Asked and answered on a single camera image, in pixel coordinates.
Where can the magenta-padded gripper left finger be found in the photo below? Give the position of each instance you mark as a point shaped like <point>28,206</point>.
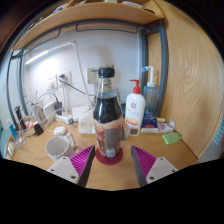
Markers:
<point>80,160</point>

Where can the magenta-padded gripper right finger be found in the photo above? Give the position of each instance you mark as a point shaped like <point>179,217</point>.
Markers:
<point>146,160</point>

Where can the dark drink bottle black cap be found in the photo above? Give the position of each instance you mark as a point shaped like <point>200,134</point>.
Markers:
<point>107,113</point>

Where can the white speckled mug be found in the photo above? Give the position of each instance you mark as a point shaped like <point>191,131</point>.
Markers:
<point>58,148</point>

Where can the flat round red coaster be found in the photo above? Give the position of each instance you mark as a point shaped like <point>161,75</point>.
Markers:
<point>110,160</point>

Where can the small white desk thermometer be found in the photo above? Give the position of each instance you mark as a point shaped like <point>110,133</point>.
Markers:
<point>134,131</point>

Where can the small green sanitizer bottle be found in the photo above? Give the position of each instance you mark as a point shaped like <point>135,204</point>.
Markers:
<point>172,138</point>

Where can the small white oval case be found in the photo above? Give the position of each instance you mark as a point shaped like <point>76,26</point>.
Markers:
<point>60,130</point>

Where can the small blue box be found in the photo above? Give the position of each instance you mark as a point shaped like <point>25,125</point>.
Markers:
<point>149,124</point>

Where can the white tissue pack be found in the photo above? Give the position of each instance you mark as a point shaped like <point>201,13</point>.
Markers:
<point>86,123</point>

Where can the small pink white box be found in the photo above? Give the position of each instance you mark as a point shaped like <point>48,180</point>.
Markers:
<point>166,127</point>

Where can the white power strip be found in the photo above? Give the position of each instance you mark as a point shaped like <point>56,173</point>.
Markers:
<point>64,118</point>

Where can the small black plug adapter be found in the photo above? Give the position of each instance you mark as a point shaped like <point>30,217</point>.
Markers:
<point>38,129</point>

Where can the white lotion bottle red pump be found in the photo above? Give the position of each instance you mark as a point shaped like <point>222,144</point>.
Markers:
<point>135,106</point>

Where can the black charger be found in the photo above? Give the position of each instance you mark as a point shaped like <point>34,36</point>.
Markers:
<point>58,108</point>

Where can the white power adapter block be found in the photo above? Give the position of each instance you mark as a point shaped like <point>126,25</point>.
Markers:
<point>49,111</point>

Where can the white tape roll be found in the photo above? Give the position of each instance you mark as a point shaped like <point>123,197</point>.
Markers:
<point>11,148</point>

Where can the small blue capped bottle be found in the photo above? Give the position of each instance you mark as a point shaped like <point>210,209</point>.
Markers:
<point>13,132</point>

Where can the black handheld shaver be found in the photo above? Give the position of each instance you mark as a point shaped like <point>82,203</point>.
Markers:
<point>19,116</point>

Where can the striped hanging towel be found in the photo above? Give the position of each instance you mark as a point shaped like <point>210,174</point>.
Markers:
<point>219,131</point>

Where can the white desk lamp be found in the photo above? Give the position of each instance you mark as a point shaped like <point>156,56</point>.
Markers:
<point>80,66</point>

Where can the wooden shelf unit with items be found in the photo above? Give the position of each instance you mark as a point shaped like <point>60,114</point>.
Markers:
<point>90,16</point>

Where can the white wall socket panel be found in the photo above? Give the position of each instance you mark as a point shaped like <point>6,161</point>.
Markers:
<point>60,78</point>

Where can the white wall box blue label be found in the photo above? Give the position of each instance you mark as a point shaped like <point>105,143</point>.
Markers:
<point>92,75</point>

